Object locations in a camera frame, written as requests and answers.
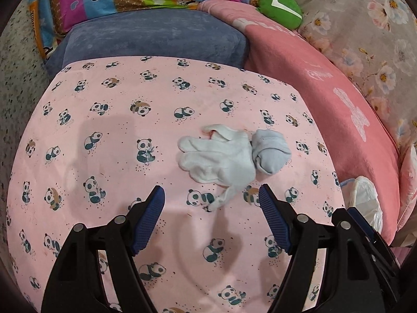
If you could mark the green plush pillow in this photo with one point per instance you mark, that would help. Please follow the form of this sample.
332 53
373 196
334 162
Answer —
280 8

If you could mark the waste bin with white liner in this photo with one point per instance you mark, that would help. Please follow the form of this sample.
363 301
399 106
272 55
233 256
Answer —
366 195

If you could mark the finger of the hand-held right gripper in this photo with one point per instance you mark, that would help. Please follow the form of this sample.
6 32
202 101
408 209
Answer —
360 223

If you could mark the pink panda print cloth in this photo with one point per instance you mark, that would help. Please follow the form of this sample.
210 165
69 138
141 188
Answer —
130 156

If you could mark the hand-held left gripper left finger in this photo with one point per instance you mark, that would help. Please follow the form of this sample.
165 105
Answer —
148 221

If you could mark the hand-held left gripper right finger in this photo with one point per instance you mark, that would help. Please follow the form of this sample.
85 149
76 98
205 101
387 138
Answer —
273 221

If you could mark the white baby socks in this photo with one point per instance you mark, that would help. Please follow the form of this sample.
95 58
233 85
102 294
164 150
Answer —
218 156

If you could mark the blue-grey cushion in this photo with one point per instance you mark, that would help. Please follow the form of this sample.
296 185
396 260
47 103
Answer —
146 39

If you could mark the grey floral sheet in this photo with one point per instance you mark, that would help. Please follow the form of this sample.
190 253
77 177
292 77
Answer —
365 26

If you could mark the balled grey sock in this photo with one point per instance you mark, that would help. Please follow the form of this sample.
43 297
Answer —
272 153

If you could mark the pink pillow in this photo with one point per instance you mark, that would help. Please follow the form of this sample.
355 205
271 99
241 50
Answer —
409 172

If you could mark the pink blanket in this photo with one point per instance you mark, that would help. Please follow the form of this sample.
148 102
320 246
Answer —
325 81

